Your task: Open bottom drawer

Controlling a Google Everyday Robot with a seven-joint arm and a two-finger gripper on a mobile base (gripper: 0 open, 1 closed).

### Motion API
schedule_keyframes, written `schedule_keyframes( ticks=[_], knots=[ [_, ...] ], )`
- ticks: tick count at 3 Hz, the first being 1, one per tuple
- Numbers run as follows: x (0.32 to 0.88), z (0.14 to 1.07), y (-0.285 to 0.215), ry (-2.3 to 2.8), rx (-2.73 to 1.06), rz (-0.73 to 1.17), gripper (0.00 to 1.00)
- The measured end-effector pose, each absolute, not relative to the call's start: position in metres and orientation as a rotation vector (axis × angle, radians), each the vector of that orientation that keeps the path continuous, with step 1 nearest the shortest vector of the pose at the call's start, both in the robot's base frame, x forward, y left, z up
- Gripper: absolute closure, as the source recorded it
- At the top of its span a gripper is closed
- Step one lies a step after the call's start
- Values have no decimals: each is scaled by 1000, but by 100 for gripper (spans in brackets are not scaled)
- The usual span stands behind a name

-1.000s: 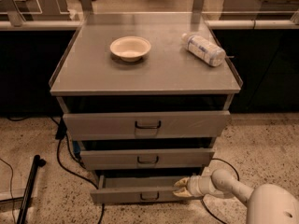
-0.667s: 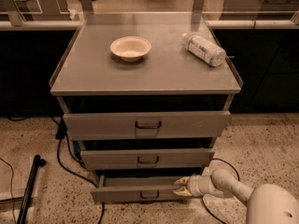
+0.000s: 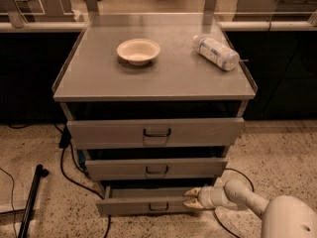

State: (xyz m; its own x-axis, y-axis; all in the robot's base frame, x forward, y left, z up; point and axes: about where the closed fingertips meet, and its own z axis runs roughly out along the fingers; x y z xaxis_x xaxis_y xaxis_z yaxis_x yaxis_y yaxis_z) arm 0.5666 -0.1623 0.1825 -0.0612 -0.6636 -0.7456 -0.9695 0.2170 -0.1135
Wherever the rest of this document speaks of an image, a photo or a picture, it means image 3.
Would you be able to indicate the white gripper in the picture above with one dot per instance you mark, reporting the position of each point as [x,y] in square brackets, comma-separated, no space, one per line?
[207,197]

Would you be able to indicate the grey bottom drawer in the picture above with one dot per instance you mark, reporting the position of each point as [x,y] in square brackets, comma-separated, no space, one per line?
[132,201]

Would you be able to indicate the grey drawer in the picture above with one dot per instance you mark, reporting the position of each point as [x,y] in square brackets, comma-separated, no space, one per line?
[190,168]
[155,133]
[132,201]

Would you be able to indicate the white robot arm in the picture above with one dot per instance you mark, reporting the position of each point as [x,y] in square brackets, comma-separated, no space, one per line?
[282,217]

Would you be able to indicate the grey middle drawer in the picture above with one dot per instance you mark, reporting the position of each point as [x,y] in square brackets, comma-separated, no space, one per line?
[190,168]

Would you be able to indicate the grey top drawer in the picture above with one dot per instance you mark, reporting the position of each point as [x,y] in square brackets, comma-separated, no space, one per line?
[155,133]

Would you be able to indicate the grey drawer cabinet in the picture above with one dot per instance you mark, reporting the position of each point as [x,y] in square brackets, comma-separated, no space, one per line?
[179,84]

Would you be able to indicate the clear plastic water bottle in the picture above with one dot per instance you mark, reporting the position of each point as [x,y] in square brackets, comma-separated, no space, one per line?
[216,52]

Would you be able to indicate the white paper bowl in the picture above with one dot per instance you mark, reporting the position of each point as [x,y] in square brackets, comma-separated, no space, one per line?
[138,51]

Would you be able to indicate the black metal stand leg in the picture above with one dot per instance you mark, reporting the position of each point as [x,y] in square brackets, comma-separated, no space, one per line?
[40,172]

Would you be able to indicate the white horizontal rail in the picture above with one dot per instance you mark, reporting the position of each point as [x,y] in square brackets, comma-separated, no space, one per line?
[225,26]

